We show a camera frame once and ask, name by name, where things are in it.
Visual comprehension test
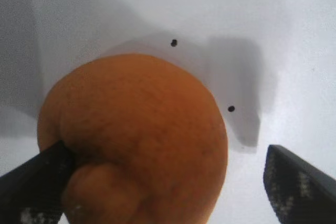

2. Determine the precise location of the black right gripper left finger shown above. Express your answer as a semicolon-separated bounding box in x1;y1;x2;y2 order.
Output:
0;140;76;224

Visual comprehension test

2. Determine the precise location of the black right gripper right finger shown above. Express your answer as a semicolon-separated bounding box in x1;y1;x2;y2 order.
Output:
263;144;336;224

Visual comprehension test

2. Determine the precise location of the wrinkled orange fruit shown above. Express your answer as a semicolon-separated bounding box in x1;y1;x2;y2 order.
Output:
36;54;228;224

